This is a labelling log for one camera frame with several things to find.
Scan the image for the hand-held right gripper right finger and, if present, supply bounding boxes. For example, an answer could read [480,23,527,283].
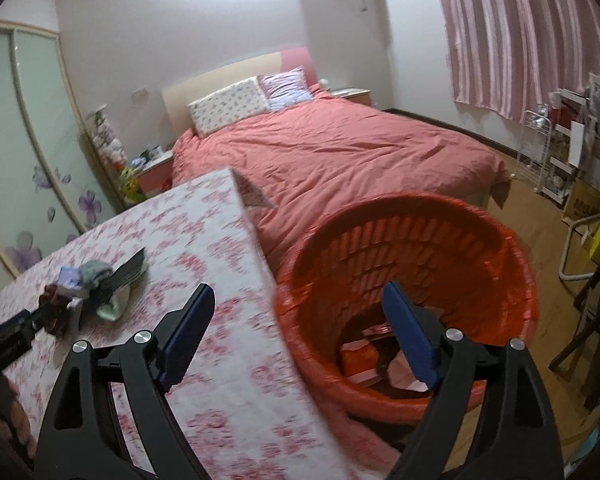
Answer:
[382,281,566,480]

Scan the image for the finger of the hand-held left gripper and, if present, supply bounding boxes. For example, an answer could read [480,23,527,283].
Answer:
[22,307,48,337]

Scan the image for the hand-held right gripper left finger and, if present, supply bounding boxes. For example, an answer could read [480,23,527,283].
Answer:
[32,282,216,480]

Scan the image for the orange white wrapper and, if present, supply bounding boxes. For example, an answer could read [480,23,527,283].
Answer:
[340,347,381,378]

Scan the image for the orange plastic basket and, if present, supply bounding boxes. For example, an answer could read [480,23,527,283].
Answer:
[275,192,540,423]

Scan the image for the person's left hand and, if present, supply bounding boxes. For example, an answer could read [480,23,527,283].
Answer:
[0,375,37,461]

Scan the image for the pink crumpled paper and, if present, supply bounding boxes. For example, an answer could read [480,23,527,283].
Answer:
[387,355,428,393]

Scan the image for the pale grey wrapper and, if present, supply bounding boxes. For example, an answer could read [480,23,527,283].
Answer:
[96,287,133,322]

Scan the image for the grey cloth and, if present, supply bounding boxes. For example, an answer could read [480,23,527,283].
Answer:
[80,260,115,291]

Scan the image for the floral tablecloth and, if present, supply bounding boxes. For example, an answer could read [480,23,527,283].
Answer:
[0,167,351,480]

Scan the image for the yellow green plush toy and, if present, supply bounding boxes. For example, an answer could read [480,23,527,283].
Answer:
[117,165,143,203]

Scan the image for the pink nightstand with mug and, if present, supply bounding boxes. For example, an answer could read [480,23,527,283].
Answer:
[132,150,176,198]

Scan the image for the frosted glass flower wardrobe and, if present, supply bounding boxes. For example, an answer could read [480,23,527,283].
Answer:
[0,20,126,311]

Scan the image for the dark wooden chair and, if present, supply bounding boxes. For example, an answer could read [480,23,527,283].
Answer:
[547,245,600,411]

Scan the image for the bed with pink duvet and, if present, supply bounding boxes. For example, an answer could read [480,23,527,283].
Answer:
[170,87,511,281]

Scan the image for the hanging plush toys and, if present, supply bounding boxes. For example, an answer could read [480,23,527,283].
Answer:
[91,110,127,168]

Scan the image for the white storage cart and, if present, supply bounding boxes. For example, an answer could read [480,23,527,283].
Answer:
[540,87,598,208]

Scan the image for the brown paper bag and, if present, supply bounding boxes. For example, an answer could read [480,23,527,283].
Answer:
[562,180,600,226]

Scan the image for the white floral pillow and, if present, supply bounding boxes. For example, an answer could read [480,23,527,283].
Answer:
[187,77,271,137]

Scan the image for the pink nightstand with lamp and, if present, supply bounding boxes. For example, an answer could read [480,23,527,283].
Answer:
[330,87,372,107]

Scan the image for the white paper bag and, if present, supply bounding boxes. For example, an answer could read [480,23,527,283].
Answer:
[567,120,593,168]

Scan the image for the beige pink headboard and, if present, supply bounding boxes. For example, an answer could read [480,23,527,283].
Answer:
[161,46,318,136]

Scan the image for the pink striped pillow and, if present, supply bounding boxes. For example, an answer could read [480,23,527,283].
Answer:
[257,66,313,112]

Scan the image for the pink satin curtain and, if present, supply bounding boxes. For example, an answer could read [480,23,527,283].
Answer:
[430,0,600,121]

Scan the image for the white metal tube frame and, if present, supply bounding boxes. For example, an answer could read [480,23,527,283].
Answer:
[559,212,600,283]

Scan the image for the white wire rack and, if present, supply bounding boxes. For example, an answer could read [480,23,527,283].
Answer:
[517,107,553,193]

